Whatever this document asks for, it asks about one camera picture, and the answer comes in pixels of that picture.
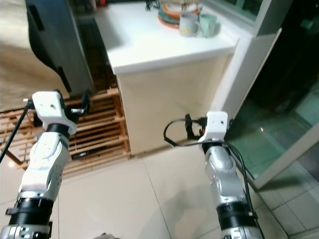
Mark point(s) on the grey ceramic mug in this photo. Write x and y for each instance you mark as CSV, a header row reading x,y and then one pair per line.
x,y
188,25

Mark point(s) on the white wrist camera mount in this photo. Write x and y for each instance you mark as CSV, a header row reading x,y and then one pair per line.
x,y
215,124
50,107

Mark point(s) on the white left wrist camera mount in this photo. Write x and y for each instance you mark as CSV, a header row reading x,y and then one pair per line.
x,y
50,107

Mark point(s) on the glass sliding door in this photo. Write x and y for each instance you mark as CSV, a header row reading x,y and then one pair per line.
x,y
279,139

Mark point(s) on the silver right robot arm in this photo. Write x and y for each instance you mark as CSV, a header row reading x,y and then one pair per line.
x,y
227,174

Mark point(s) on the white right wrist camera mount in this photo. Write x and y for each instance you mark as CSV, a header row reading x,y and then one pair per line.
x,y
215,124

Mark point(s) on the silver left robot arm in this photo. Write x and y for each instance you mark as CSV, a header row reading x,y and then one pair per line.
x,y
42,164

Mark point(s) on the white door frame post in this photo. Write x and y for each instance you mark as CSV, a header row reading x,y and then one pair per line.
x,y
244,64

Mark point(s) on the cream bowl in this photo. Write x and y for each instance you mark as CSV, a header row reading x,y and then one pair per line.
x,y
179,5

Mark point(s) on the orange plate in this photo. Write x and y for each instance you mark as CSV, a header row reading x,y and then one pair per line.
x,y
167,22

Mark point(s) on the beige rug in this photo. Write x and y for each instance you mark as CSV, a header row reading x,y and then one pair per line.
x,y
20,55

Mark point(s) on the white counter cabinet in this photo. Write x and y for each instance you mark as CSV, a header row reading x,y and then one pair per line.
x,y
159,84

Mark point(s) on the green ceramic mug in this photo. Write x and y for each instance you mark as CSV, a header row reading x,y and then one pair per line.
x,y
209,24

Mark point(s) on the wooden lattice rack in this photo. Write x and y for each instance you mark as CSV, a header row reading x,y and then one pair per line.
x,y
104,139

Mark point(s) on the teal plate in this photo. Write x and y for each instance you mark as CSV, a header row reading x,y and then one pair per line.
x,y
165,15

